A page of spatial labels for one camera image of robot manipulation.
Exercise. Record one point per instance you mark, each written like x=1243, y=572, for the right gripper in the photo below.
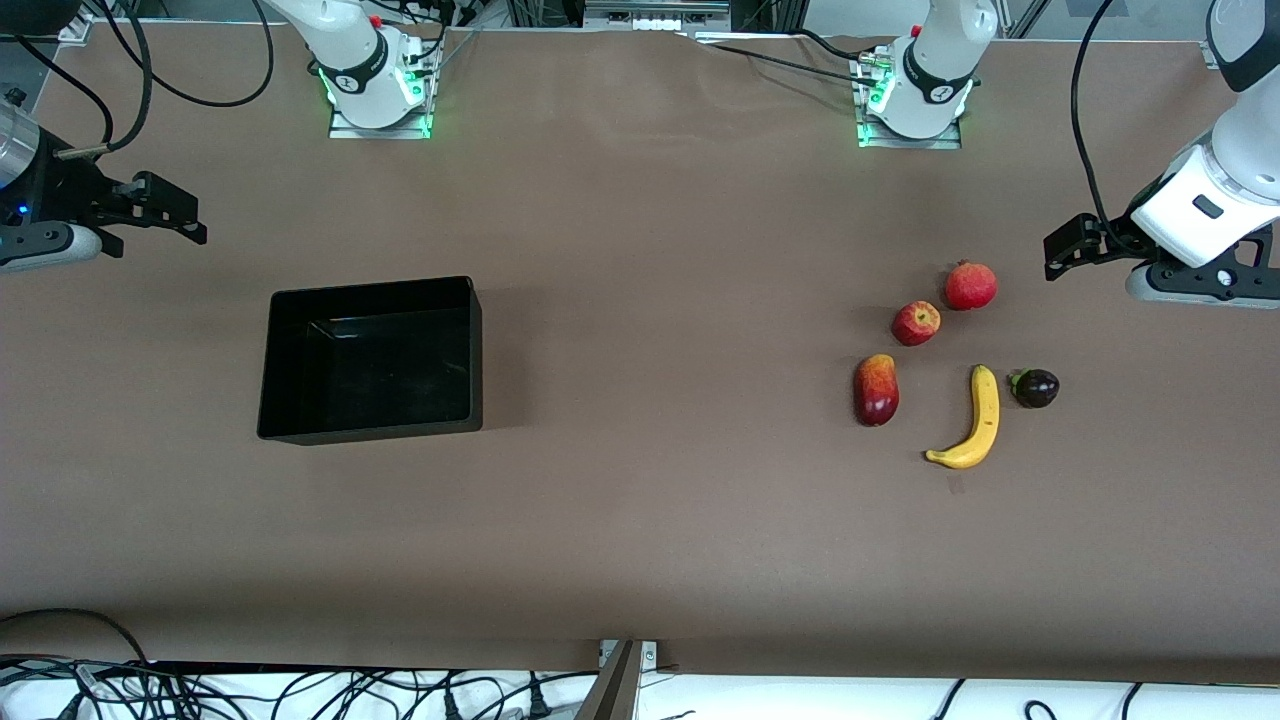
x=62, y=193

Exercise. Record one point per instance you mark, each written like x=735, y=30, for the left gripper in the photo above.
x=1116, y=236

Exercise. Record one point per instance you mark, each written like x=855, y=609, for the small red apple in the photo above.
x=915, y=324

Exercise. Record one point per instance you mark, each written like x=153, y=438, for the yellow banana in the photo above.
x=986, y=415

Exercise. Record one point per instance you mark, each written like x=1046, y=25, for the black plastic box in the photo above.
x=370, y=380

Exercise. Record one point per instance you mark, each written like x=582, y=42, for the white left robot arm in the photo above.
x=940, y=50

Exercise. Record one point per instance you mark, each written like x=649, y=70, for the red round pomegranate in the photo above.
x=970, y=288

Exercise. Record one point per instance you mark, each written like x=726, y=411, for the dark purple mangosteen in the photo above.
x=1037, y=389

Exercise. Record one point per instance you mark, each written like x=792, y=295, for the red mango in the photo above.
x=876, y=392

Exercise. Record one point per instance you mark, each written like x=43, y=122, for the white power strip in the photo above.
x=655, y=22

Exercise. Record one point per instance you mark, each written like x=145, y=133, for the brown table cover sheet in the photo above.
x=640, y=550

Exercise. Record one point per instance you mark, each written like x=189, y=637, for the grey metal bar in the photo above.
x=610, y=690

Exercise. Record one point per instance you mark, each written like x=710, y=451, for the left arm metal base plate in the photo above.
x=945, y=142

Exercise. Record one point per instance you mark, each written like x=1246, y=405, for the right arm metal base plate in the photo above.
x=400, y=130

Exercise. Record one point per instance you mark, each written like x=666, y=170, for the small metal bracket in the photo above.
x=650, y=655

